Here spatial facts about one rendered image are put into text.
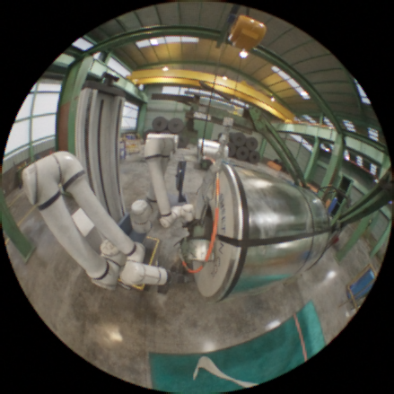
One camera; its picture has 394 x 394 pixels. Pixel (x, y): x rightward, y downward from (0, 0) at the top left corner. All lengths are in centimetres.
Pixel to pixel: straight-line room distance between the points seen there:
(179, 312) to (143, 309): 39
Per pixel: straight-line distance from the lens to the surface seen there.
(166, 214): 87
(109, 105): 87
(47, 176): 47
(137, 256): 65
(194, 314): 152
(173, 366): 164
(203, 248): 59
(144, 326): 153
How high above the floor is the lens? 150
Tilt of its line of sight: 30 degrees down
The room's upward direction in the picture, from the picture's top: 12 degrees clockwise
